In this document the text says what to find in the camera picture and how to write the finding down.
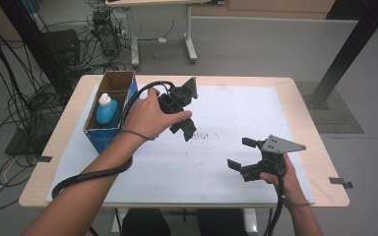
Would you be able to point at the white power adapter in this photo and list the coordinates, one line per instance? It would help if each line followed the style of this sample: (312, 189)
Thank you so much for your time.
(162, 40)

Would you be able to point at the person's right hand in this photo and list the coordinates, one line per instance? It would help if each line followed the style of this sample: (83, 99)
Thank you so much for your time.
(290, 187)

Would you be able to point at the black tape piece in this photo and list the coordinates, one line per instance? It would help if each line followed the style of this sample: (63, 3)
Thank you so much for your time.
(44, 159)
(339, 181)

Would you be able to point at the white desk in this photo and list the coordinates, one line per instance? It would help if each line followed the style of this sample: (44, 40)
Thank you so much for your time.
(188, 29)

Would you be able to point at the person's right leg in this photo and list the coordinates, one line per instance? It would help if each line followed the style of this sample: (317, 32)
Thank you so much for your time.
(223, 224)

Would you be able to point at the white table mat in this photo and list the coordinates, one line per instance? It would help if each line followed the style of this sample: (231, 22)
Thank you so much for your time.
(193, 177)

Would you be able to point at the computer tower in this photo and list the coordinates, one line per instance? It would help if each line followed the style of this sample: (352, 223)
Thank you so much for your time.
(106, 32)

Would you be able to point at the grey floor mat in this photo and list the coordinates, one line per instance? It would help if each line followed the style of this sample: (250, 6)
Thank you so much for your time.
(338, 118)

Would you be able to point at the person's left leg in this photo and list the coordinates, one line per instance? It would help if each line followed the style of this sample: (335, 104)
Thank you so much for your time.
(146, 224)

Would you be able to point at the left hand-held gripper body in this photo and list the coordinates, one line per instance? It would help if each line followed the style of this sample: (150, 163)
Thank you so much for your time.
(180, 98)

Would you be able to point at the blue bottle with white cap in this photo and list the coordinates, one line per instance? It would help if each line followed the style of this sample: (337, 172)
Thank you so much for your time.
(106, 114)

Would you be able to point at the thick black metal post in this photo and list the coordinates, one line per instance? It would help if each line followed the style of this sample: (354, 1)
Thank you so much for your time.
(351, 49)

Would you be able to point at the person's left hand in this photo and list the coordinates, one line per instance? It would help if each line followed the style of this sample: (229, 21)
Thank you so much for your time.
(146, 118)

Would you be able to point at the wooden table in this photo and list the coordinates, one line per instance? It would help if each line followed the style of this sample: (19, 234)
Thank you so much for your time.
(321, 157)

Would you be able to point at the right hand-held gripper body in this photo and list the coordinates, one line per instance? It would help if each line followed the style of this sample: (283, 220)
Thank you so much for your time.
(272, 160)

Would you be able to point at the blue cardboard box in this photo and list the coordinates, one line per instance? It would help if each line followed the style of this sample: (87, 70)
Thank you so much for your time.
(103, 142)

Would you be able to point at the person's leg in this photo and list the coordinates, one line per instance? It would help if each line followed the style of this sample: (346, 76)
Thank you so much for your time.
(223, 224)
(146, 224)

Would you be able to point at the black equipment box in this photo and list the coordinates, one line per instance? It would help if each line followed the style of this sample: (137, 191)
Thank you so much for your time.
(62, 42)

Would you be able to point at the thin black metal post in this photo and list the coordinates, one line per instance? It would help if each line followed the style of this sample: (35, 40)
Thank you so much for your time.
(36, 42)

